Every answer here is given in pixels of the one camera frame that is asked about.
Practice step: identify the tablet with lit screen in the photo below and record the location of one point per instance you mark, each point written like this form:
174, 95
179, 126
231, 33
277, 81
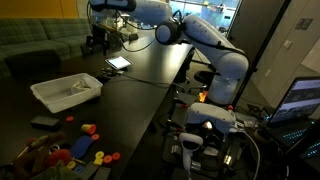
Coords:
118, 62

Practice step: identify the white plastic bin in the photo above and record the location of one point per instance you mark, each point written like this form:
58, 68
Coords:
63, 91

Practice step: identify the orange toy disc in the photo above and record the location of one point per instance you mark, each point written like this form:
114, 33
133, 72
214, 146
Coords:
107, 159
95, 136

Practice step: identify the green plush toy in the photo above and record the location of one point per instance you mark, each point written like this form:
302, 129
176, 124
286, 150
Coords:
56, 173

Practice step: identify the white VR controller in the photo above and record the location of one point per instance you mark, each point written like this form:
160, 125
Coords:
190, 143

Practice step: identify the white wall outlet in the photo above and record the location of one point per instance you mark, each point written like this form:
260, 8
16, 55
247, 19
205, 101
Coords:
267, 72

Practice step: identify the brown plush toy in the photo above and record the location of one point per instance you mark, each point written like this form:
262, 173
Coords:
33, 156

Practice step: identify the blue oval toy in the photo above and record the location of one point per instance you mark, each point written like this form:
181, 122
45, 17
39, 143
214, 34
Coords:
81, 146

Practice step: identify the open laptop with lit screen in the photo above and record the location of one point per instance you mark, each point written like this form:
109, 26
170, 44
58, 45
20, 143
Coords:
296, 100

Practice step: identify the gray wall sign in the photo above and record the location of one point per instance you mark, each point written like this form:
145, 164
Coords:
303, 24

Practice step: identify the yellow square block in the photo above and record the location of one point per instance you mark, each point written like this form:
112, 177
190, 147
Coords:
98, 161

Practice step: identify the red toy disc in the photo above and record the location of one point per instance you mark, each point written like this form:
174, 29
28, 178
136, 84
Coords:
69, 118

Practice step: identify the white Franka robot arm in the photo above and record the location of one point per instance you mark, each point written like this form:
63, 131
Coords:
216, 56

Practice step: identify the black rectangular box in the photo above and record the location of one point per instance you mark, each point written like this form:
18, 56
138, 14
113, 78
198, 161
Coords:
45, 122

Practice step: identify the small toy cup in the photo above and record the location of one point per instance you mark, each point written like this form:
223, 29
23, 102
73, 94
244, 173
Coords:
88, 128

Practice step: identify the red orange plush ball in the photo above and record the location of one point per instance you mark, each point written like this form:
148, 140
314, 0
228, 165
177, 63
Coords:
59, 157

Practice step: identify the green plaid couch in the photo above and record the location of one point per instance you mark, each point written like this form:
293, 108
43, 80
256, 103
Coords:
33, 33

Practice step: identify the blue toy disc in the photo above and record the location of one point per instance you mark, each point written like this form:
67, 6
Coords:
79, 168

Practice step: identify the black ottoman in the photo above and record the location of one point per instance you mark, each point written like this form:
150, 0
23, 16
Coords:
33, 63

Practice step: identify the gray rectangular pad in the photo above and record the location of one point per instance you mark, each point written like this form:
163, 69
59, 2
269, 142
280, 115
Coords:
88, 170
102, 173

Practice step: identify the yellow toy disc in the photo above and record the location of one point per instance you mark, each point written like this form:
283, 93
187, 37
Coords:
99, 154
71, 164

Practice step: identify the small red knob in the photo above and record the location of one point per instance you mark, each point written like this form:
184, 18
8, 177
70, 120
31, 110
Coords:
230, 107

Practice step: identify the white wall switch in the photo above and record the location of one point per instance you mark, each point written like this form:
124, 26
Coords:
286, 44

